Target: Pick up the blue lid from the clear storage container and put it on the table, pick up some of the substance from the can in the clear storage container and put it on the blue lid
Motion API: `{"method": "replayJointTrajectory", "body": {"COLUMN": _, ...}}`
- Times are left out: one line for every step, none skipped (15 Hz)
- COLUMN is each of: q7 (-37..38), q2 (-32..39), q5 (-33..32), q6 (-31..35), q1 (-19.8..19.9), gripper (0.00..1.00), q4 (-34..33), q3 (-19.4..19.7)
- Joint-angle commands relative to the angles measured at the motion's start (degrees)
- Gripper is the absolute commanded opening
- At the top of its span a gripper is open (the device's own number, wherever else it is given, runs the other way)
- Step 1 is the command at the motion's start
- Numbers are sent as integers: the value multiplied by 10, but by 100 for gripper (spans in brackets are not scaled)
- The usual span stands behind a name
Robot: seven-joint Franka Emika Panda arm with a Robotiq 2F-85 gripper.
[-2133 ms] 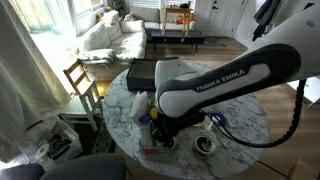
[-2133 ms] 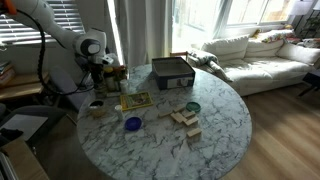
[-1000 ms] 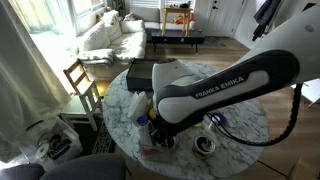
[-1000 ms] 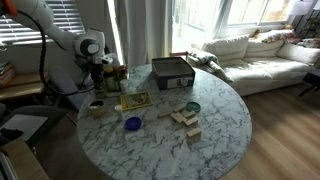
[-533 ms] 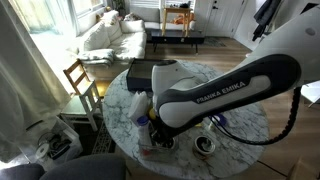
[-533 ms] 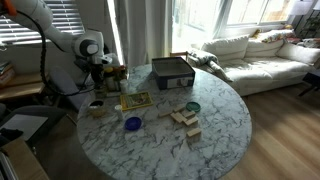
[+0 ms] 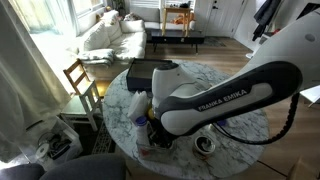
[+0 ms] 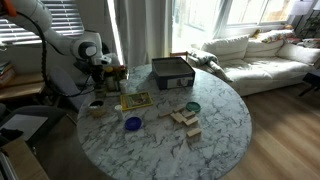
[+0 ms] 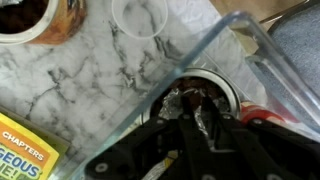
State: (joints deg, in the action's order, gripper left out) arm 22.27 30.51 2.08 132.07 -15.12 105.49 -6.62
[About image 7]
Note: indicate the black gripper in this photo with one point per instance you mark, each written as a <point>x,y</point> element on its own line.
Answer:
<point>163,128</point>

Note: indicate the blue round plastic lid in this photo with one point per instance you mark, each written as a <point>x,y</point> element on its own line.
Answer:
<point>222,123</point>

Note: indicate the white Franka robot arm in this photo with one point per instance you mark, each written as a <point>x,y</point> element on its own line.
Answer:
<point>186,120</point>

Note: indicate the clear plastic storage container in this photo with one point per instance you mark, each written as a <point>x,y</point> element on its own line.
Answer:
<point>146,154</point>

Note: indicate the white bottle blue cap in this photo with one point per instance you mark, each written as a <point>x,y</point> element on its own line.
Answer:
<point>141,133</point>

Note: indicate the cup of dark coffee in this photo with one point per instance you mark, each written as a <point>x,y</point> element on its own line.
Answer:
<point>204,146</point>

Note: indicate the white plastic bag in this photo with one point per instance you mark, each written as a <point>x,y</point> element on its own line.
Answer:
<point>137,105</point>

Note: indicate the dark patterned floor mat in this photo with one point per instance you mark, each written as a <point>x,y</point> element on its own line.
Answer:
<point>103,140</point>

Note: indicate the small white chair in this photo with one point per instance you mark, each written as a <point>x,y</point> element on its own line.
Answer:
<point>80,106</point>

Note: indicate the black coffee table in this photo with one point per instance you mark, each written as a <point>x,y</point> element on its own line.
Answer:
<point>176,37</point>

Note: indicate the clear bin with clutter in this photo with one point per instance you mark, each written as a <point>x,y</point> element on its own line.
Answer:
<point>56,146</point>

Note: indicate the white fabric sofa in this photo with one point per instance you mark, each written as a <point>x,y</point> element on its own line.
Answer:
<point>126,40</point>

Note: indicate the gray white blanket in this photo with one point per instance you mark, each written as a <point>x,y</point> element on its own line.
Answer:
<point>96,56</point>

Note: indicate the brown wooden chair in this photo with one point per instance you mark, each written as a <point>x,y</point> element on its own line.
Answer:
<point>75,75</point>

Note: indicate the orange toy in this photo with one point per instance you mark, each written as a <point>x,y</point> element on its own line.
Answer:
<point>181,19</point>

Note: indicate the tall wooden side table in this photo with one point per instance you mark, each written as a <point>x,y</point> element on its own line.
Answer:
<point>176,10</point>

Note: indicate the white door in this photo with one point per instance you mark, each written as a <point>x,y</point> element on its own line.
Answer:
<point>223,16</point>

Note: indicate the brown cardboard box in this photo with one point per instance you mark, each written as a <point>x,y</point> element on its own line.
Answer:
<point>305,170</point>

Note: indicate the gray upholstered office chair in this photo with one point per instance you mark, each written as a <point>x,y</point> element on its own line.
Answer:
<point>20,173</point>

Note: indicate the beige curtain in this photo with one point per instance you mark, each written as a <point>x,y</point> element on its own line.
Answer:
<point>26,83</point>

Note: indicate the white side table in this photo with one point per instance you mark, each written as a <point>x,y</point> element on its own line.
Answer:
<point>311,95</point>

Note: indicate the dark hanging jacket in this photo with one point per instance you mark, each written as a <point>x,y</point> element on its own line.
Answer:
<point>265,16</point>

